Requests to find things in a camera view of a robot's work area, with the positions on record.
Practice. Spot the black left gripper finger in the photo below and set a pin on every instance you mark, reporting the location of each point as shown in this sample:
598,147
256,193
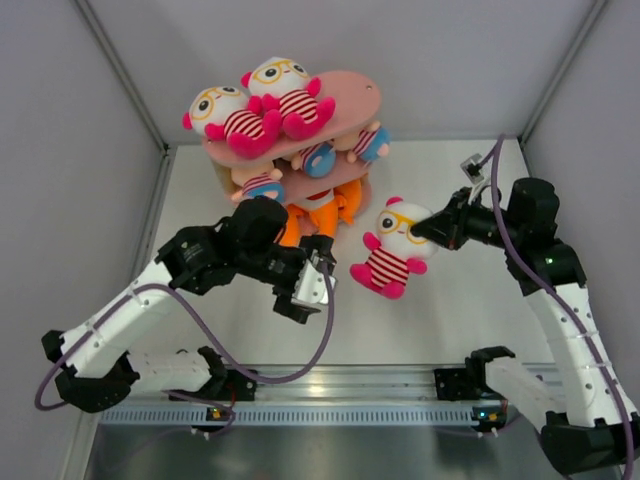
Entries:
285,307
318,249

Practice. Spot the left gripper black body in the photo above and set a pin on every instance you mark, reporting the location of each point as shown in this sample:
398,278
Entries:
282,265

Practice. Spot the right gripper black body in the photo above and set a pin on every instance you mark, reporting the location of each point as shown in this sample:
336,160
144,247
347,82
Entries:
474,222

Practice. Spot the orange shrimp plush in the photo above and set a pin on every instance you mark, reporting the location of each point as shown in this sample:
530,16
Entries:
328,208
298,224

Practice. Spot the white pink doll back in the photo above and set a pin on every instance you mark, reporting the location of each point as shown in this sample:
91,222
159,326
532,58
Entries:
394,251

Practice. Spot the white pink doll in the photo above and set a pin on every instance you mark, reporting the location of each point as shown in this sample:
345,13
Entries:
394,251
226,114
284,85

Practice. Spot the boy doll striped shirt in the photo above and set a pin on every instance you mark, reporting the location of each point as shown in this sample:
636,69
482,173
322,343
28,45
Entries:
316,161

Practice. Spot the boy doll black hair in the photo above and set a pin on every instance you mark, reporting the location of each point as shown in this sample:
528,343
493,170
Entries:
368,144

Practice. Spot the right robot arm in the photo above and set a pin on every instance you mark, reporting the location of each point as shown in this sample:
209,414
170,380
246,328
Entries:
594,424

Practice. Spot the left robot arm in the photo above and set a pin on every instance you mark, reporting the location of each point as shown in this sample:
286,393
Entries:
93,366

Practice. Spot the pink three-tier toy shelf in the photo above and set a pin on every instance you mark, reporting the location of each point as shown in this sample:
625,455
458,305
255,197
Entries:
358,100

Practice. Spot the boy doll on middle shelf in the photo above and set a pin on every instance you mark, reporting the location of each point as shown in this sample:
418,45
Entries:
260,182

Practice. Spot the white pink doll on shelf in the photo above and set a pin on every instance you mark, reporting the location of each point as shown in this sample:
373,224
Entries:
226,114

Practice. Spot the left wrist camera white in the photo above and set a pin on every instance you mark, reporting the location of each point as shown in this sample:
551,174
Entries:
314,282

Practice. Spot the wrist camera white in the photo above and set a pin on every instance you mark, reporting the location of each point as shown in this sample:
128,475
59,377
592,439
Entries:
314,282
473,168

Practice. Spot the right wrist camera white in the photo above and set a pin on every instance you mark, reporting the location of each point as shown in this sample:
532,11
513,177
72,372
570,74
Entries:
473,168

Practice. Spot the aluminium front frame rail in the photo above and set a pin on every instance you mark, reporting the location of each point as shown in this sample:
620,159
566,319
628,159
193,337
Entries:
345,383

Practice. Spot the aluminium frame rail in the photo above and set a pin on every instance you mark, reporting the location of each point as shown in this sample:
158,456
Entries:
152,212
345,383

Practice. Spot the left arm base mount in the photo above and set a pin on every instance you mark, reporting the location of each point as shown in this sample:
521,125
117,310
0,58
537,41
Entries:
229,387

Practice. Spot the aluminium left frame rail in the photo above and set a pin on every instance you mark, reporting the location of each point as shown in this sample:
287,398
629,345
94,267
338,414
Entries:
152,212

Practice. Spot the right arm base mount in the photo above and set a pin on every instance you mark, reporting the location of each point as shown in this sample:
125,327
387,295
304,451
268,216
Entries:
462,384

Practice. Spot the white slotted cable duct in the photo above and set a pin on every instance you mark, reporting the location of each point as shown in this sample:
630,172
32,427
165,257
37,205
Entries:
182,414

